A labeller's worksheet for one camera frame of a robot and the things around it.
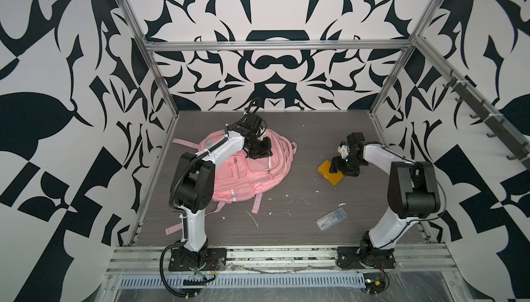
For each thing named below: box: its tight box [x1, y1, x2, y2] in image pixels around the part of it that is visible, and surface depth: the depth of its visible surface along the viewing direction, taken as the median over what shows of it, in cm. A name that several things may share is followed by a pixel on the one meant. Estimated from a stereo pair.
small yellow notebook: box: [316, 159, 344, 186], surface depth 96 cm
